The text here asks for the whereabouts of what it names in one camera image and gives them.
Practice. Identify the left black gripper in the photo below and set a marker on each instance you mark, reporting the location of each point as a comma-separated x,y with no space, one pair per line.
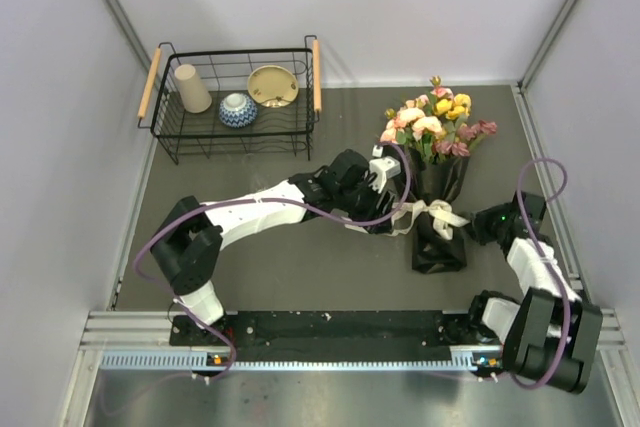
371,212

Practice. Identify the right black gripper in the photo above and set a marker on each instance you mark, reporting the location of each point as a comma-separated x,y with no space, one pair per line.
479,219

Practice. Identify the black wrapping paper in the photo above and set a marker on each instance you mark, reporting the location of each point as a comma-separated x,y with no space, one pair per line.
431,253

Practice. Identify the cream ribbon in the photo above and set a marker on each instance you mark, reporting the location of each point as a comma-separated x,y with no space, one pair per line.
438,214

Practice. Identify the flower bouquet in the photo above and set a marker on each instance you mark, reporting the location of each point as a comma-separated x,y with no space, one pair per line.
436,125

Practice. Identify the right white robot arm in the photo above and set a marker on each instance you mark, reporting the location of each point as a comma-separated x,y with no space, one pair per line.
552,329

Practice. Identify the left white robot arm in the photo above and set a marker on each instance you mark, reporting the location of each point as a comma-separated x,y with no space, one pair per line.
188,243

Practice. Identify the yellow gold plate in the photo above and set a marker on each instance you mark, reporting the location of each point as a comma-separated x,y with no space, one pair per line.
273,86

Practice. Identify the blue white ceramic bowl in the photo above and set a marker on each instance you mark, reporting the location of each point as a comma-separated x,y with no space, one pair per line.
237,110

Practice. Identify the beige paper cup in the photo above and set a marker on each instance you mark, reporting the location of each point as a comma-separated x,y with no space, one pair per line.
195,97

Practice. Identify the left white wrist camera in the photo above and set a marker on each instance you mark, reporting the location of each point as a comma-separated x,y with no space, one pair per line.
383,168

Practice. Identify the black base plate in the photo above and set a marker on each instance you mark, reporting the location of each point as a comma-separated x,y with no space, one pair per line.
252,328

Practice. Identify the grey cable duct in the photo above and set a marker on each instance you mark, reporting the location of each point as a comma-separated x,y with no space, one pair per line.
456,359

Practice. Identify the black wire basket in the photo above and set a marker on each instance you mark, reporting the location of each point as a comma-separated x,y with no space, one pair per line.
276,130

